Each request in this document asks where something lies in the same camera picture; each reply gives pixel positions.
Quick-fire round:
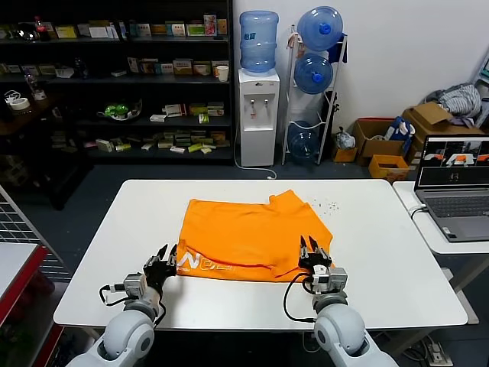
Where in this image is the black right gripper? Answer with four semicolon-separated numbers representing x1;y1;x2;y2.
297;235;332;277

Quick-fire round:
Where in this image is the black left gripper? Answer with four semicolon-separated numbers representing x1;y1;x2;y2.
143;244;179;294

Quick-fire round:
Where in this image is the orange t-shirt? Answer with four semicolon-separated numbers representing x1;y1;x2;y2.
177;190;336;283

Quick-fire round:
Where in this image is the grey clothes pile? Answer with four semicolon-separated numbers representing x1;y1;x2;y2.
423;83;483;127

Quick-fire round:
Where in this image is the large white table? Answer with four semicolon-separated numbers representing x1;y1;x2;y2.
53;178;479;360

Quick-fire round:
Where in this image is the small orange box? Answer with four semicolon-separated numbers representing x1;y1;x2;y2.
331;145;359;164

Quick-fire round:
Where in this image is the yellow cardboard box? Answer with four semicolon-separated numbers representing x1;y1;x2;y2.
368;154;410;184

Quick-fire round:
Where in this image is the blue water jug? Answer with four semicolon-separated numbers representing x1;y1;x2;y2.
287;120;321;166
296;5;344;52
293;52;334;96
238;10;279;76

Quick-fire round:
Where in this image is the white jug rack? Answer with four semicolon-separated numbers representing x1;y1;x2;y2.
281;24;348;166

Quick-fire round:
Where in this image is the grey plastic bag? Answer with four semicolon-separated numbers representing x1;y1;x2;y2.
334;128;356;150

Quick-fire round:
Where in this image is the small white side table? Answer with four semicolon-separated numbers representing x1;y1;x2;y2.
392;180;489;295

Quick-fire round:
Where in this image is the white water dispenser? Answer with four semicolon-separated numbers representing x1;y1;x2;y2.
237;69;280;168

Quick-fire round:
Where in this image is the open brown cardboard box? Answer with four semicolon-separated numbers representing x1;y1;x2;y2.
351;117;406;167

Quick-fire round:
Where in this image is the blue white bag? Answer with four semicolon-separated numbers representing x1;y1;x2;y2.
384;116;416;146

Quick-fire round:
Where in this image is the grey laptop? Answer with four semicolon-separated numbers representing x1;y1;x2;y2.
414;135;489;243

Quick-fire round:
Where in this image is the red white cart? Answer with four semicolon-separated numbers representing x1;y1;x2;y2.
0;242;66;367

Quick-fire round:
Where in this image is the bowl of green packs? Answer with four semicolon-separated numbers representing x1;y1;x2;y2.
97;98;144;123

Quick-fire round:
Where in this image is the white power strip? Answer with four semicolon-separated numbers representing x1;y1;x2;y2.
419;336;454;367

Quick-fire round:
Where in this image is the large brown cardboard box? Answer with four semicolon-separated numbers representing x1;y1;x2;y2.
401;101;489;165

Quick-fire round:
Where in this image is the black shelf unit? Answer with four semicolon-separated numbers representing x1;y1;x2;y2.
0;0;235;166

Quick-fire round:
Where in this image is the dark brown table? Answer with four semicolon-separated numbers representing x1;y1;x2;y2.
0;91;95;211

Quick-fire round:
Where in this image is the blue hanging cloth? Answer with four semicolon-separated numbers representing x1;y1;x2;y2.
326;33;348;65

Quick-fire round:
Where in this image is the clear plastic bottle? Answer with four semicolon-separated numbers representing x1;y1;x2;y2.
24;72;47;101

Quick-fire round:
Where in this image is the cola bottle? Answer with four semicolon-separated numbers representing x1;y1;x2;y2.
33;16;53;42

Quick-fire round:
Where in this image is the dark glass bowl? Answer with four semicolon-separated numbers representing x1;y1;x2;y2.
15;22;37;42

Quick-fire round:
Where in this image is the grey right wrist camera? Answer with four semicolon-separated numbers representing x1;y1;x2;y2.
311;265;349;295

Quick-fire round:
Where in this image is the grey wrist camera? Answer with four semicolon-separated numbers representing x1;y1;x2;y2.
122;272;148;298
311;265;349;295

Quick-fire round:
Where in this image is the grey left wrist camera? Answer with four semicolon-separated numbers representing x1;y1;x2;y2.
122;272;148;298

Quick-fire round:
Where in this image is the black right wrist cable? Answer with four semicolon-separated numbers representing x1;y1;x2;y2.
282;271;318;323

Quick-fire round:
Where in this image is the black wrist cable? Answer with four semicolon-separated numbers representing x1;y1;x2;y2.
99;282;167;330
282;271;318;323

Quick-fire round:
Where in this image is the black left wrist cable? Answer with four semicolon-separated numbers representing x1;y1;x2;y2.
99;282;167;330

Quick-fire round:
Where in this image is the white power cable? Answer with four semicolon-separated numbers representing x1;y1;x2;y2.
233;125;278;180

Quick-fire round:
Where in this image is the white wire grid panel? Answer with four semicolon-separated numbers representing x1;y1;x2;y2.
0;185;72;284

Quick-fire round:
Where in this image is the grey teal frame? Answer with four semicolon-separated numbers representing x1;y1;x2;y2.
474;49;489;95

